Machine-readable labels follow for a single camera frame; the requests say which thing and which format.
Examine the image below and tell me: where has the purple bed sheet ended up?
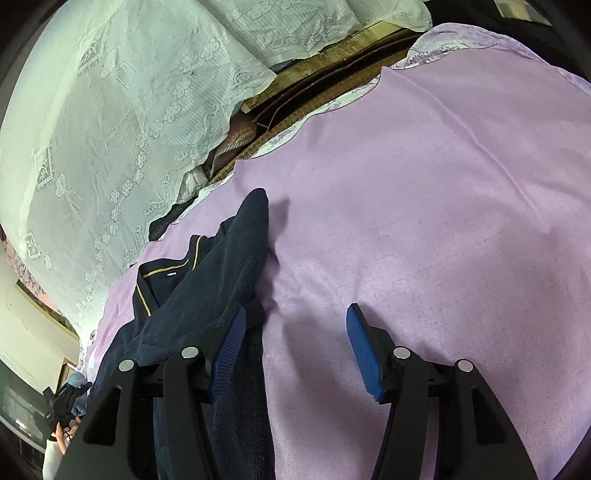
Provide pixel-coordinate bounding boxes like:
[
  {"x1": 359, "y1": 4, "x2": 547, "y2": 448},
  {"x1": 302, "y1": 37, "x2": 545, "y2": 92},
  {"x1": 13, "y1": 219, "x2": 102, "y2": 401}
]
[{"x1": 78, "y1": 23, "x2": 591, "y2": 480}]

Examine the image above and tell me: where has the white pillow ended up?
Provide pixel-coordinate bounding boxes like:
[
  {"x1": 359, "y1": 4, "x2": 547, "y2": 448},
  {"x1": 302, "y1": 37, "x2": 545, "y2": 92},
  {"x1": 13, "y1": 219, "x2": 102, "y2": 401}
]
[{"x1": 178, "y1": 164, "x2": 207, "y2": 197}]

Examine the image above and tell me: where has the white lace cloth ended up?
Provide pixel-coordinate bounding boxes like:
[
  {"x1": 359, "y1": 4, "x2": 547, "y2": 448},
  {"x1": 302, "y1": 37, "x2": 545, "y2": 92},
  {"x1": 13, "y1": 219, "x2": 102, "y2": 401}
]
[{"x1": 0, "y1": 0, "x2": 435, "y2": 333}]

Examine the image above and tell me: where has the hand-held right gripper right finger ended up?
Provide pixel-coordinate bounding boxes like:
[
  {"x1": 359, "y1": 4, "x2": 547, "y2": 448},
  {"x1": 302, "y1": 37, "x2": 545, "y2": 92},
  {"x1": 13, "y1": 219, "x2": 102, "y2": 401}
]
[{"x1": 346, "y1": 302, "x2": 539, "y2": 480}]

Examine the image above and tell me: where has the brown woven mat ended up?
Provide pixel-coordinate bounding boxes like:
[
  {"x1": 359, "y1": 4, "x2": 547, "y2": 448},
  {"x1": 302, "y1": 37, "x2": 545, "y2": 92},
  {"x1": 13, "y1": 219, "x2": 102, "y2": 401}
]
[{"x1": 203, "y1": 18, "x2": 435, "y2": 185}]

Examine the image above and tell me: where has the person's left forearm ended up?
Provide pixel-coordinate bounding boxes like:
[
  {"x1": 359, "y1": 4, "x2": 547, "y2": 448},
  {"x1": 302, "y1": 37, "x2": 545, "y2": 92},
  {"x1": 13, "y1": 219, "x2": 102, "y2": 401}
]
[{"x1": 42, "y1": 438, "x2": 71, "y2": 480}]

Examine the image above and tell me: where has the navy knit sweater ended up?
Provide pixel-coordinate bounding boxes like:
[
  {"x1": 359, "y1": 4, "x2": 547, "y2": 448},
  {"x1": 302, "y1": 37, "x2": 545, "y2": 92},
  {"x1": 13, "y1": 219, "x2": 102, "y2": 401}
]
[{"x1": 85, "y1": 187, "x2": 282, "y2": 480}]

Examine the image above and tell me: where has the grey spiral hose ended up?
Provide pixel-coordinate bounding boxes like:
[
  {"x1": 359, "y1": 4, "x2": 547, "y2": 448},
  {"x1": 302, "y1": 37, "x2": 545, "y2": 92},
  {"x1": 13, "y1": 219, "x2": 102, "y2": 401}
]
[{"x1": 210, "y1": 137, "x2": 251, "y2": 175}]

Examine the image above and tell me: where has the person's left hand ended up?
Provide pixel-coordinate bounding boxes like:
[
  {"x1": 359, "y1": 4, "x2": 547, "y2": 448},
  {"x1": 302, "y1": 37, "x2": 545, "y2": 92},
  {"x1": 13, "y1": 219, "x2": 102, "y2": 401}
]
[{"x1": 54, "y1": 415, "x2": 84, "y2": 446}]

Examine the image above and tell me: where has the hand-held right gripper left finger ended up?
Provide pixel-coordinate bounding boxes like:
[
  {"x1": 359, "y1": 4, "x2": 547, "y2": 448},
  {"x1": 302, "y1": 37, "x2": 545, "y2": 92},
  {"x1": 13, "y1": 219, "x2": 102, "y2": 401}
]
[{"x1": 55, "y1": 305, "x2": 248, "y2": 480}]

